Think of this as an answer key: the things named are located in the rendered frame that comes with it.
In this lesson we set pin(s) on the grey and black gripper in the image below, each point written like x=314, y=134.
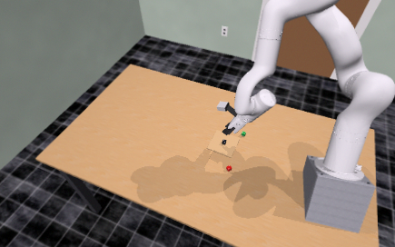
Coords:
x=236, y=124

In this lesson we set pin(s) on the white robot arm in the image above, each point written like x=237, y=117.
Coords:
x=371, y=93

